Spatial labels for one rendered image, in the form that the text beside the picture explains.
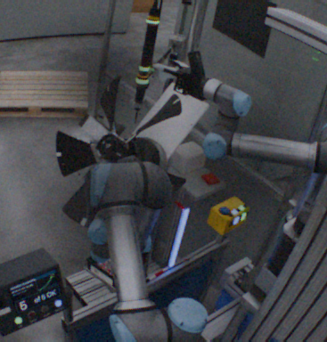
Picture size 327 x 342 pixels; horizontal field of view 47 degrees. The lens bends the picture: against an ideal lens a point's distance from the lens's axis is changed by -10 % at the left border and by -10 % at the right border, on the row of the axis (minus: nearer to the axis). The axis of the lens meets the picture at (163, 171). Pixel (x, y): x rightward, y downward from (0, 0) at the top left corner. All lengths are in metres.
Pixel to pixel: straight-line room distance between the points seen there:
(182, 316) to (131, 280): 0.17
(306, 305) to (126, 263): 0.49
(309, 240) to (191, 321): 0.40
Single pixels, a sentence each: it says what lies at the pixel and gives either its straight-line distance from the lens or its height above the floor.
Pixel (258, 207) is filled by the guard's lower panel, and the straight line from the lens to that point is 2.25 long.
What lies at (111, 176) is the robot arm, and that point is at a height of 1.50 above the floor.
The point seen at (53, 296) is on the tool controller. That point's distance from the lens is 1.24.
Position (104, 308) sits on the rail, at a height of 0.85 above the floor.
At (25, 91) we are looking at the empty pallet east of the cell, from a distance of 4.76.
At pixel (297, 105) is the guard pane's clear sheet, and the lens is 1.96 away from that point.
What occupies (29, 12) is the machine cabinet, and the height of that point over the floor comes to 0.54.
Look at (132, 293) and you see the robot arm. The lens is 1.08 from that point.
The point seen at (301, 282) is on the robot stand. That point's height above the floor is 1.50.
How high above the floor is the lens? 2.16
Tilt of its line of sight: 35 degrees down
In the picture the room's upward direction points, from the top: 11 degrees clockwise
